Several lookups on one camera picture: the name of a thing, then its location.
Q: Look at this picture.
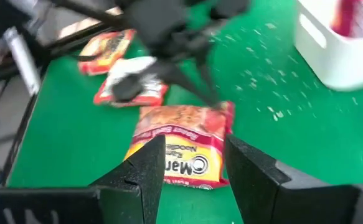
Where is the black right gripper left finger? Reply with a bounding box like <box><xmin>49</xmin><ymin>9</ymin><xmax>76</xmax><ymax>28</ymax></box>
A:
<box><xmin>0</xmin><ymin>134</ymin><xmax>167</xmax><ymax>224</ymax></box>

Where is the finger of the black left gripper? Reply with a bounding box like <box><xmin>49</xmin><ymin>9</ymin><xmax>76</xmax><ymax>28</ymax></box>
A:
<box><xmin>111</xmin><ymin>62</ymin><xmax>169</xmax><ymax>102</ymax></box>
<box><xmin>156</xmin><ymin>57</ymin><xmax>224</xmax><ymax>108</ymax></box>

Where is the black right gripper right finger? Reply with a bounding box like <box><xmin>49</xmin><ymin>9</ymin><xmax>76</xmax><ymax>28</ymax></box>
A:
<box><xmin>224</xmin><ymin>134</ymin><xmax>363</xmax><ymax>224</ymax></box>

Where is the red Maruchan noodle packet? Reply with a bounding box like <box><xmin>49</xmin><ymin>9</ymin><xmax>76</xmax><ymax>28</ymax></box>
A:
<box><xmin>330</xmin><ymin>0</ymin><xmax>363</xmax><ymax>39</ymax></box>
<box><xmin>123</xmin><ymin>100</ymin><xmax>235</xmax><ymax>190</ymax></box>
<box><xmin>93</xmin><ymin>57</ymin><xmax>169</xmax><ymax>108</ymax></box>

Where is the orange Maruchan noodle packet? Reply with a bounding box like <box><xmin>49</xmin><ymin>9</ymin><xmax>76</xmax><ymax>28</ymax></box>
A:
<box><xmin>77</xmin><ymin>29</ymin><xmax>137</xmax><ymax>77</ymax></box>

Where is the white plastic bin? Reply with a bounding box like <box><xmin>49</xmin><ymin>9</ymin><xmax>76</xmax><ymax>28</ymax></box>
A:
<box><xmin>294</xmin><ymin>0</ymin><xmax>363</xmax><ymax>91</ymax></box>

